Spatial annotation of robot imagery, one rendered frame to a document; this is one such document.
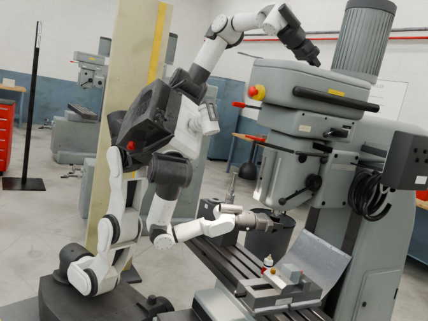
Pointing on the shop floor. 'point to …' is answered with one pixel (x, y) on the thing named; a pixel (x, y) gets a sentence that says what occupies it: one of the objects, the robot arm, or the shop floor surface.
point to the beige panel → (127, 93)
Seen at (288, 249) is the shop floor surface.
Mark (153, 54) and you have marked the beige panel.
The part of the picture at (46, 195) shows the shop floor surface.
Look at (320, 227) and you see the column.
